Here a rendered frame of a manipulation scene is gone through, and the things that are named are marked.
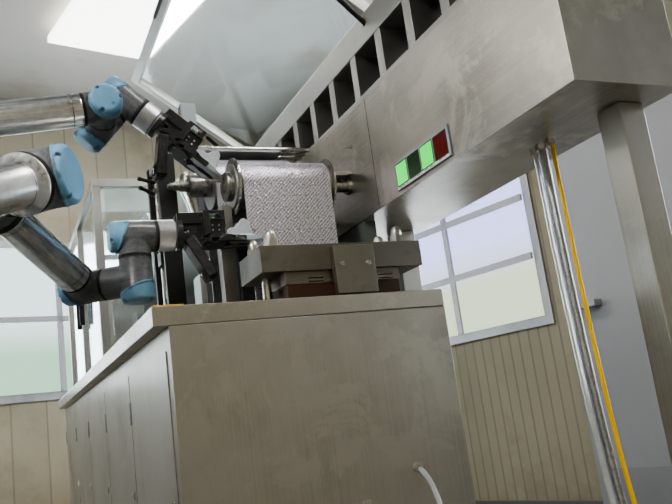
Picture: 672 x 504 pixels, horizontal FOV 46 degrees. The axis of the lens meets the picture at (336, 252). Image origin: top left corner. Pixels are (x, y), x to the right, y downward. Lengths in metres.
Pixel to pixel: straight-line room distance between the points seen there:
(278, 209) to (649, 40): 0.94
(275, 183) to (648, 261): 0.94
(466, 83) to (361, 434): 0.76
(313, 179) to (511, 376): 2.72
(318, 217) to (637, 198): 0.84
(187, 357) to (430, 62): 0.82
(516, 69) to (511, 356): 3.14
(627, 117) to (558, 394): 2.94
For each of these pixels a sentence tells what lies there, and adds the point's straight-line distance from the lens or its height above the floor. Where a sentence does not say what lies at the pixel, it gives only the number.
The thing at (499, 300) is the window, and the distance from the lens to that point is 4.55.
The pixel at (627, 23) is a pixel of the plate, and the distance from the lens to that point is 1.55.
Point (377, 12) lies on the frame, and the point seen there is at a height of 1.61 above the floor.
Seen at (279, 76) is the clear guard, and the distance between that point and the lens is 2.56.
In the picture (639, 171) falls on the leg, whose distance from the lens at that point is 1.53.
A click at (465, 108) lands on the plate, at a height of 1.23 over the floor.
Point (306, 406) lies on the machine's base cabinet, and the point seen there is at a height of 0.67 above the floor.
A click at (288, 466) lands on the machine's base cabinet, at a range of 1.62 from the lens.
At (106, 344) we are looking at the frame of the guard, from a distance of 2.85.
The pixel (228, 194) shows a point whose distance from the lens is 1.99.
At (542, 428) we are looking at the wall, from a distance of 4.45.
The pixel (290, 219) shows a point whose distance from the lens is 1.98.
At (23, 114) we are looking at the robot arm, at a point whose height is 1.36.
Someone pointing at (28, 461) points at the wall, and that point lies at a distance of 5.39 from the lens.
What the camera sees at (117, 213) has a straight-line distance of 2.97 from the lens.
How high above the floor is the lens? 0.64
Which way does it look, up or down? 12 degrees up
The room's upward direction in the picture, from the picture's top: 8 degrees counter-clockwise
